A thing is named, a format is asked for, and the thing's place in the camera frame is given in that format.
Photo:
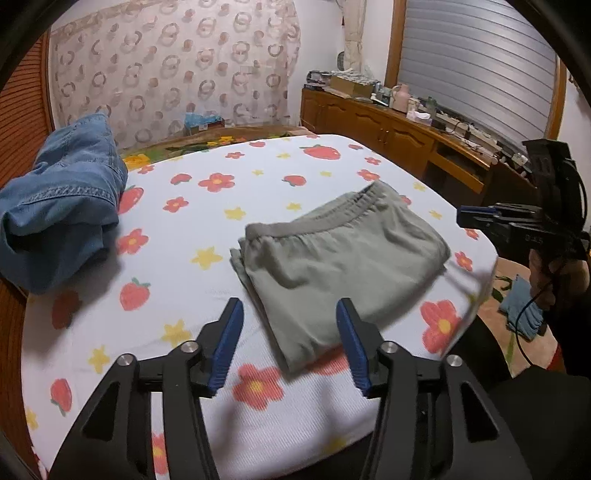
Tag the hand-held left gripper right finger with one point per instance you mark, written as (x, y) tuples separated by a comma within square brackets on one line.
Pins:
[(352, 346)]

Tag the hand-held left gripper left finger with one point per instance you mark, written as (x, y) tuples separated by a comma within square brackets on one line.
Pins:
[(227, 344)]

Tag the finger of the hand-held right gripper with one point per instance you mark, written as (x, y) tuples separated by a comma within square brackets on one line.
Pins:
[(475, 217)]

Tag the green pants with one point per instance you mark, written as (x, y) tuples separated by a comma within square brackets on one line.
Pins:
[(332, 249)]

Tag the person's right hand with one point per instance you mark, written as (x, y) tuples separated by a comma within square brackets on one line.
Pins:
[(572, 277)]

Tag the blue cloth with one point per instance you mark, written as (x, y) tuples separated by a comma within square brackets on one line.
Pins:
[(512, 300)]

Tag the strawberry flower print blanket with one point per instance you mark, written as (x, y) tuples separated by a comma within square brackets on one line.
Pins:
[(184, 258)]

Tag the pink kettle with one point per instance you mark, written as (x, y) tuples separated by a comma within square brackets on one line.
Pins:
[(400, 98)]

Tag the wooden cabinet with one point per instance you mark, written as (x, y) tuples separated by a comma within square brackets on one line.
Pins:
[(369, 124)]

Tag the grey window blind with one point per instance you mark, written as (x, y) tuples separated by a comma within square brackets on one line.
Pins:
[(461, 55)]

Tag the cardboard box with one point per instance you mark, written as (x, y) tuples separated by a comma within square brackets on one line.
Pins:
[(351, 86)]

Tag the person's leg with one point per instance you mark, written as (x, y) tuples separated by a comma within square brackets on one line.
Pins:
[(531, 415)]

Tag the floral quilt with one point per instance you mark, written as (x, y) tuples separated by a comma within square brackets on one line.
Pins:
[(138, 159)]

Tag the blue jeans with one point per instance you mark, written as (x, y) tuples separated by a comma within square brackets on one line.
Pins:
[(60, 203)]

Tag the beige drape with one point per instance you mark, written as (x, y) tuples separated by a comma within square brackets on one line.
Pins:
[(354, 32)]

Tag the blue box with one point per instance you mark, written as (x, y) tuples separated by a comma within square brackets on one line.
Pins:
[(203, 122)]

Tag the wooden louvered wardrobe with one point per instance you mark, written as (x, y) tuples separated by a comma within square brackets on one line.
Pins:
[(25, 92)]

